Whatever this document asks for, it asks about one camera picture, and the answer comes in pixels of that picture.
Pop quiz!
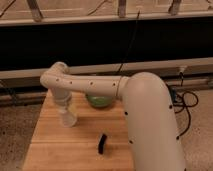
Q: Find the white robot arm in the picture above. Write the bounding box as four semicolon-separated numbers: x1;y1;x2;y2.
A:
40;62;186;171

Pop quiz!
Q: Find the black eraser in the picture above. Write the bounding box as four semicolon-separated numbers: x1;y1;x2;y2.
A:
98;134;107;155

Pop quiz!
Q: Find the green bowl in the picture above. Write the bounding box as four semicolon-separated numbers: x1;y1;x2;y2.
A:
86;95;114;108

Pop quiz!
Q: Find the black hanging cable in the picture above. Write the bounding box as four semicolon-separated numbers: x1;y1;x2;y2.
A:
114;11;141;76

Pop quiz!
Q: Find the black floor cable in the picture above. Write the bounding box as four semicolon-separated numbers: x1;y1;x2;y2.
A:
169;71;199;139

